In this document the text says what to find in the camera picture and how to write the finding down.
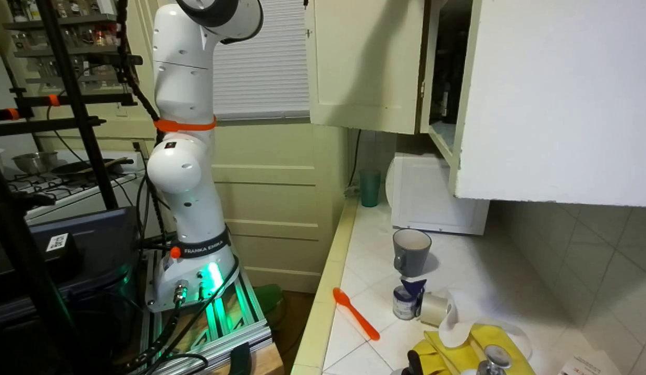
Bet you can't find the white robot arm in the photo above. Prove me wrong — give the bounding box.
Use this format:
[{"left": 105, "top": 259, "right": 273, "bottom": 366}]
[{"left": 148, "top": 0, "right": 263, "bottom": 312}]

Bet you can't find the green plastic cup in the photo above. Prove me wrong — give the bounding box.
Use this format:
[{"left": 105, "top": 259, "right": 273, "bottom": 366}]
[{"left": 359, "top": 171, "right": 382, "bottom": 209}]

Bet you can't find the white microwave oven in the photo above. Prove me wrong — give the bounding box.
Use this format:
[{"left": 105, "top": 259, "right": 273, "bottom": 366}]
[{"left": 385, "top": 153, "right": 490, "bottom": 235}]

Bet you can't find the grey ceramic mug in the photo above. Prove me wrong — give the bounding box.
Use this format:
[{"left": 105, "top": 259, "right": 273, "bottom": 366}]
[{"left": 391, "top": 230, "right": 432, "bottom": 277}]

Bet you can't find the orange plastic spoon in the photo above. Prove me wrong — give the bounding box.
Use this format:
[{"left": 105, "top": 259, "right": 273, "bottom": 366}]
[{"left": 331, "top": 287, "right": 382, "bottom": 342}]

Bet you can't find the white window blind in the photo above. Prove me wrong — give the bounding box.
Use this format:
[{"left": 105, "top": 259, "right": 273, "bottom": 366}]
[{"left": 212, "top": 0, "right": 308, "bottom": 121}]

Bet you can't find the small blue white mug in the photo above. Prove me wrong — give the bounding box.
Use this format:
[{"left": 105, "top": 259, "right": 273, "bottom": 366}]
[{"left": 391, "top": 279, "right": 424, "bottom": 321}]

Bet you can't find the clear tape roll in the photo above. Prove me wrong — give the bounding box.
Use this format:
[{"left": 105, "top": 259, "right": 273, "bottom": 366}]
[{"left": 419, "top": 293, "right": 452, "bottom": 328}]

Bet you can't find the cream cabinet door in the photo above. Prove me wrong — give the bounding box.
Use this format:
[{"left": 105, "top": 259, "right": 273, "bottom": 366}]
[{"left": 452, "top": 0, "right": 646, "bottom": 209}]

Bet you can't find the black tripod stand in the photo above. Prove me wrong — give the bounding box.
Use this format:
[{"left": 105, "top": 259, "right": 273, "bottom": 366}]
[{"left": 0, "top": 0, "right": 142, "bottom": 375}]

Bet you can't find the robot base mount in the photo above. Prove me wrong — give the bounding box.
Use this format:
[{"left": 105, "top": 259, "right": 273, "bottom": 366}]
[{"left": 135, "top": 272, "right": 273, "bottom": 375}]

